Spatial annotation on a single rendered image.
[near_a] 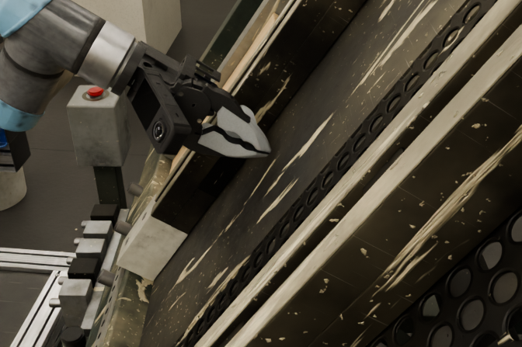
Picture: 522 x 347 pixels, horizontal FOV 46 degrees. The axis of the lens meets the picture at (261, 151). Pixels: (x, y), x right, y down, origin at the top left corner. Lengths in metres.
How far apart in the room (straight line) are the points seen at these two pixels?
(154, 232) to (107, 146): 0.62
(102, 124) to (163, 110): 0.88
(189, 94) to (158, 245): 0.36
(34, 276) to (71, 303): 0.91
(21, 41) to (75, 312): 0.68
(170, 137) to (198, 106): 0.08
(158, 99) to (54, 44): 0.13
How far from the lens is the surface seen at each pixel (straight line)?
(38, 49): 0.75
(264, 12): 1.20
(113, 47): 0.74
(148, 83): 0.73
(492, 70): 0.34
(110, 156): 1.61
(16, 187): 2.87
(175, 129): 0.68
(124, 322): 1.01
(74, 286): 1.28
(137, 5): 3.68
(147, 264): 1.06
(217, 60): 1.51
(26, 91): 0.79
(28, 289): 2.15
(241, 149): 0.78
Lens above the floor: 1.63
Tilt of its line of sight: 32 degrees down
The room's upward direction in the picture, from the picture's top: straight up
